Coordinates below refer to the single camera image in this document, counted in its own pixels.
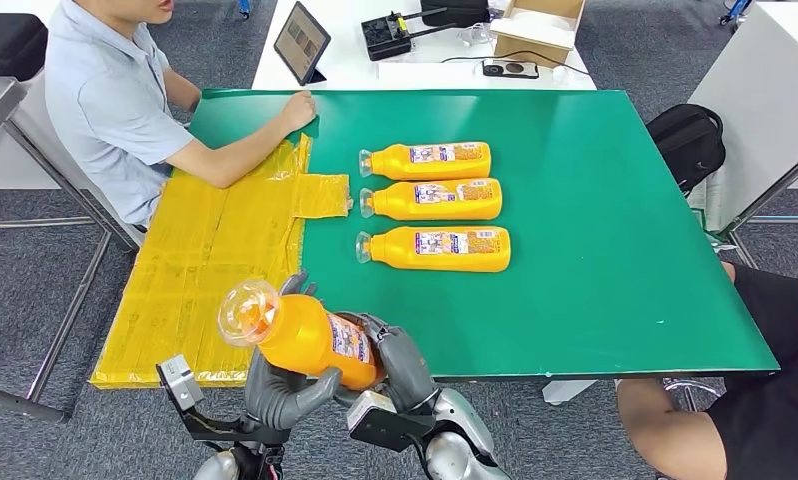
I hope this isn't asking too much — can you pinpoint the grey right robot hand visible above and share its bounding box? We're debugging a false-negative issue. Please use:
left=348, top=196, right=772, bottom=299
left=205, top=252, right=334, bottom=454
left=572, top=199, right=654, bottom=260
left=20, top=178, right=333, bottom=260
left=335, top=311, right=440, bottom=415

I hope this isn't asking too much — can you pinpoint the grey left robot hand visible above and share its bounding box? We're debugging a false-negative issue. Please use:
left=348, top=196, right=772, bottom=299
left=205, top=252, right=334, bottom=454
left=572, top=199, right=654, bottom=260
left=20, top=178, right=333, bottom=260
left=243, top=270, right=344, bottom=432

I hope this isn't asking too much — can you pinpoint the orange labelled plastic bottle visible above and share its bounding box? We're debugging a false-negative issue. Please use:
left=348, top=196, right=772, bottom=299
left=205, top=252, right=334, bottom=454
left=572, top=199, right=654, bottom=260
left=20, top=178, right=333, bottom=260
left=358, top=140, right=493, bottom=181
left=359, top=177, right=504, bottom=221
left=216, top=278, right=388, bottom=392
left=355, top=225, right=512, bottom=274

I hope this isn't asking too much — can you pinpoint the white table foot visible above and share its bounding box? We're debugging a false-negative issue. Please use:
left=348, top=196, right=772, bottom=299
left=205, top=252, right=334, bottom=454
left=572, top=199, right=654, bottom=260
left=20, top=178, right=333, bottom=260
left=542, top=378, right=599, bottom=407

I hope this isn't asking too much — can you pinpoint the yellow taped cardboard mat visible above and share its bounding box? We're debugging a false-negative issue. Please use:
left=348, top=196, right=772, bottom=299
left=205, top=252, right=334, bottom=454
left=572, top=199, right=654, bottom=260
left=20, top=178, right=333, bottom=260
left=88, top=132, right=353, bottom=390

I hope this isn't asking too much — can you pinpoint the green work table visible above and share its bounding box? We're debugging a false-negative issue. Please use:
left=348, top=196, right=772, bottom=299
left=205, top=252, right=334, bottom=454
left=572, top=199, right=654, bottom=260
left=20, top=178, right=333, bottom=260
left=173, top=89, right=780, bottom=380

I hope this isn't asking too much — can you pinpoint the person's right hand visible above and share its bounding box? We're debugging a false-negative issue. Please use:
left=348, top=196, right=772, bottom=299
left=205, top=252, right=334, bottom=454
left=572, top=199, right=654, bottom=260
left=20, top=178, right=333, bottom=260
left=279, top=90, right=319, bottom=132

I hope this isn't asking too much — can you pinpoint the chrome chair base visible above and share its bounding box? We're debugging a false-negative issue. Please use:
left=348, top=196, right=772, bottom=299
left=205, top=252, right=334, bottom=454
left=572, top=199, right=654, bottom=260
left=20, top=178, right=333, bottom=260
left=662, top=376, right=725, bottom=412

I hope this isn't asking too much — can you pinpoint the white table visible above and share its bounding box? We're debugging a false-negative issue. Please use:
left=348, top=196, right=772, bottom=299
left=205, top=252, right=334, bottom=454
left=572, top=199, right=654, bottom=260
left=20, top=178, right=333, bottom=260
left=251, top=0, right=598, bottom=92

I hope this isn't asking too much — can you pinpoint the black phone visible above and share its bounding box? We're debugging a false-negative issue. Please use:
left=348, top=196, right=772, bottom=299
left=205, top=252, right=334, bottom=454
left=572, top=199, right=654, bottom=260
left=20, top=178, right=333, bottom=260
left=481, top=58, right=541, bottom=80

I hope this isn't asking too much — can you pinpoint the black router with antennas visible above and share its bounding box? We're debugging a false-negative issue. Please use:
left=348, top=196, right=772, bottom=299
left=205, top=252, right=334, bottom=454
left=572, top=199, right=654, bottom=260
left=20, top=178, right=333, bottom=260
left=361, top=7, right=459, bottom=63

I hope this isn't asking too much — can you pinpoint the clear plastic wrap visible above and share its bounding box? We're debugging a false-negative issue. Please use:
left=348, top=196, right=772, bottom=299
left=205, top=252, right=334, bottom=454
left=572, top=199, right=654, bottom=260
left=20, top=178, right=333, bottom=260
left=457, top=23, right=498, bottom=48

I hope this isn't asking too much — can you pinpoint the black tablet on stand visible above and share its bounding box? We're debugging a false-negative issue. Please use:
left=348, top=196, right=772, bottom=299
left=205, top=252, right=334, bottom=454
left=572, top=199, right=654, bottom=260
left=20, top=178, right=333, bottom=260
left=273, top=1, right=332, bottom=87

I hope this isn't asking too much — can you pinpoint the person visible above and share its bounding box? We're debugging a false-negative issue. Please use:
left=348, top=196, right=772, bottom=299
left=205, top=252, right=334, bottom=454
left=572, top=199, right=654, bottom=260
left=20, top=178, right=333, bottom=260
left=614, top=261, right=798, bottom=480
left=44, top=0, right=319, bottom=230

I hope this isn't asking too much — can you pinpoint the black backpack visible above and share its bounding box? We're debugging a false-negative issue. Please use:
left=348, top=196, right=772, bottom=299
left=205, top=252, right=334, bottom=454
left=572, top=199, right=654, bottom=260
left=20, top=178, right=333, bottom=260
left=645, top=103, right=728, bottom=199

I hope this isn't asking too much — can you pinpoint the black bag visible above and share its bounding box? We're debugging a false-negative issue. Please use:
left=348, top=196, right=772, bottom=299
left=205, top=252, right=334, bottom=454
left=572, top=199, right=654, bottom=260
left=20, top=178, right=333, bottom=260
left=420, top=0, right=492, bottom=29

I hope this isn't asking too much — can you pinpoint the open cardboard box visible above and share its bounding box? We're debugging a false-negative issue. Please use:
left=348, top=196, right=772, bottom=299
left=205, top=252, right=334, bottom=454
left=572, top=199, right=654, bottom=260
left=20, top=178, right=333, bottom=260
left=490, top=0, right=587, bottom=68

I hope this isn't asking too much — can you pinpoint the black hard case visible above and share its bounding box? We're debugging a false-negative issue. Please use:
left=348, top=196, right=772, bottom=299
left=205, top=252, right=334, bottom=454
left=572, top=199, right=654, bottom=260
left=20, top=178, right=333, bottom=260
left=0, top=13, right=49, bottom=81

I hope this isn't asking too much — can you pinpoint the white cabinet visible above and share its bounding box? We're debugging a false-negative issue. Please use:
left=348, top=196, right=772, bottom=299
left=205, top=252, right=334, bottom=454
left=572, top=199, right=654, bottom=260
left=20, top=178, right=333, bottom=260
left=687, top=1, right=798, bottom=233

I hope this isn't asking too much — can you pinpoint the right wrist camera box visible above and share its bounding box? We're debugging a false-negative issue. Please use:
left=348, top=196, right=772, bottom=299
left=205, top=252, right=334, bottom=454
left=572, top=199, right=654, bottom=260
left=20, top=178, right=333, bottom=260
left=345, top=389, right=440, bottom=454

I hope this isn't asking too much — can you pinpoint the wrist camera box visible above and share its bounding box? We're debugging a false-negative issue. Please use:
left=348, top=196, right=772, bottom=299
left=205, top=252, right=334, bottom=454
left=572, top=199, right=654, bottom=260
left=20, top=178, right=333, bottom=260
left=345, top=389, right=440, bottom=454
left=155, top=354, right=205, bottom=413

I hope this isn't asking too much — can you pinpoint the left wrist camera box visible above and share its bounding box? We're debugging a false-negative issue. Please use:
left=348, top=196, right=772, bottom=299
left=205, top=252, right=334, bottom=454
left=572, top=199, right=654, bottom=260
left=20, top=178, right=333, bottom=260
left=155, top=354, right=205, bottom=413

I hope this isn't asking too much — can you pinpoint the black cable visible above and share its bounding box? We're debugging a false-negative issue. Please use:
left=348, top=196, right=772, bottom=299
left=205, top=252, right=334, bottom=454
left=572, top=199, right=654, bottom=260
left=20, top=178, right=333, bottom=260
left=440, top=50, right=591, bottom=77

